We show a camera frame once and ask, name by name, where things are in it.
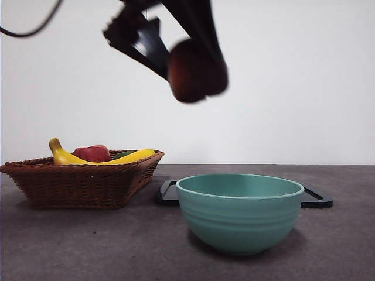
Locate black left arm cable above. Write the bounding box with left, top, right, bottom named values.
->
left=0, top=0, right=64, bottom=38

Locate red apple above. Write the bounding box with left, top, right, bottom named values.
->
left=73, top=145, right=111, bottom=162

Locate teal ribbed bowl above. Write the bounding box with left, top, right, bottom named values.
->
left=175, top=174, right=305, bottom=256

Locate brown wicker basket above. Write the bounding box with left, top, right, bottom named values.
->
left=0, top=149, right=165, bottom=210

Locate black rectangular tray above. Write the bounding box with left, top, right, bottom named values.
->
left=155, top=180, right=334, bottom=209

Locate dark purple plum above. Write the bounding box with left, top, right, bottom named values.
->
left=167, top=39, right=229, bottom=104

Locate green avocado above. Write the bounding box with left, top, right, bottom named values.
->
left=112, top=150, right=138, bottom=160

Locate yellow banana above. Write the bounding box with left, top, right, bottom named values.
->
left=48, top=138, right=156, bottom=166

